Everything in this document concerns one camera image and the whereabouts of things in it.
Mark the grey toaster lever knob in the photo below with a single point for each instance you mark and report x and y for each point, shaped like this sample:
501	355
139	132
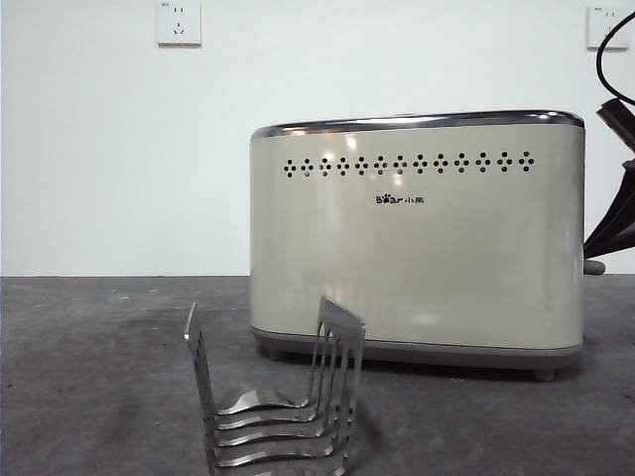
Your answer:
594	269

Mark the cream two-slot toaster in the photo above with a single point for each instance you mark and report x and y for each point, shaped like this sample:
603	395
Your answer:
421	258

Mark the white wall socket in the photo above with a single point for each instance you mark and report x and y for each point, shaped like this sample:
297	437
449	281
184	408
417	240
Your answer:
179	24
595	30

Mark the stainless steel bread rack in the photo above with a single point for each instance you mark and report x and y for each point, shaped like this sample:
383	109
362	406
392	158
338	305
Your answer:
278	416

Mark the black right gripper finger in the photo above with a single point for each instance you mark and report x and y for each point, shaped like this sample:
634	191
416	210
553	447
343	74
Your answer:
617	198
620	238

